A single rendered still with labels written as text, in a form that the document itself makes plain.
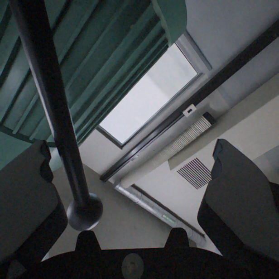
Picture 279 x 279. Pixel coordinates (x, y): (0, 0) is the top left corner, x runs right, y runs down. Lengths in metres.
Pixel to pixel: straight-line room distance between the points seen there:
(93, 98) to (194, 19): 1.54
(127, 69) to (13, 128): 0.14
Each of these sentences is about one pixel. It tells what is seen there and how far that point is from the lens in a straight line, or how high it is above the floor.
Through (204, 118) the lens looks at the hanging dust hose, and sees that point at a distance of 1.63.
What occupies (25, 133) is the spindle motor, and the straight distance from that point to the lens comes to 0.21.
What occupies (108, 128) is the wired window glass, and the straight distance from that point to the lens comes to 1.84.
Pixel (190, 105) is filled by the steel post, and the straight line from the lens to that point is 1.59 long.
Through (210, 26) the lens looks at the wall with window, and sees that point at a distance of 1.70.
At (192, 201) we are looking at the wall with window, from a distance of 2.66.
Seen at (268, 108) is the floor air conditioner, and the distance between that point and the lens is 1.74.
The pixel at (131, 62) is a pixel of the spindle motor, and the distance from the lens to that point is 0.17.
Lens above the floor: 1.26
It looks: 20 degrees up
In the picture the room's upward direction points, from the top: 132 degrees counter-clockwise
